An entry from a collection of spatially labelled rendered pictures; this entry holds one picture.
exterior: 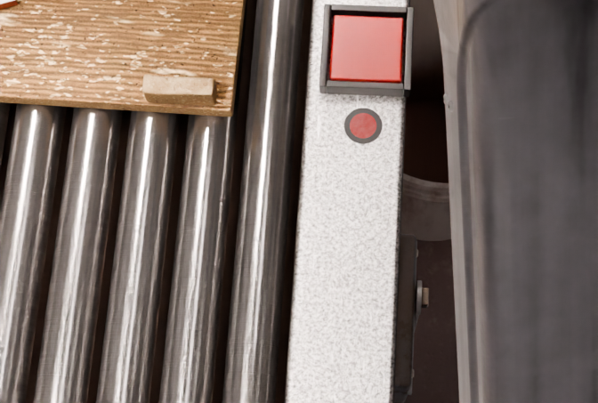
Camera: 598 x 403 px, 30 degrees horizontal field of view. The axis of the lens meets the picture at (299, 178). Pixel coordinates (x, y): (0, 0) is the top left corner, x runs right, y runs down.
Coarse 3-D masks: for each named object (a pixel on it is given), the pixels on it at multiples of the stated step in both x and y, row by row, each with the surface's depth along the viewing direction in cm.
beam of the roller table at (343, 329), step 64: (320, 0) 97; (384, 0) 96; (320, 128) 93; (384, 128) 93; (320, 192) 91; (384, 192) 91; (320, 256) 90; (384, 256) 89; (320, 320) 88; (384, 320) 88; (320, 384) 87; (384, 384) 86
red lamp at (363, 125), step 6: (360, 114) 93; (366, 114) 93; (354, 120) 93; (360, 120) 93; (366, 120) 93; (372, 120) 93; (354, 126) 93; (360, 126) 93; (366, 126) 93; (372, 126) 93; (354, 132) 93; (360, 132) 93; (366, 132) 93; (372, 132) 93
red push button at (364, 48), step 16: (336, 16) 95; (352, 16) 95; (368, 16) 95; (336, 32) 94; (352, 32) 94; (368, 32) 94; (384, 32) 94; (400, 32) 94; (336, 48) 94; (352, 48) 94; (368, 48) 94; (384, 48) 94; (400, 48) 93; (336, 64) 93; (352, 64) 93; (368, 64) 93; (384, 64) 93; (400, 64) 93; (336, 80) 93; (352, 80) 93; (368, 80) 93; (384, 80) 93; (400, 80) 93
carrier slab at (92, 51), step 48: (48, 0) 96; (96, 0) 96; (144, 0) 95; (192, 0) 95; (240, 0) 95; (0, 48) 95; (48, 48) 94; (96, 48) 94; (144, 48) 94; (192, 48) 94; (0, 96) 93; (48, 96) 93; (96, 96) 93
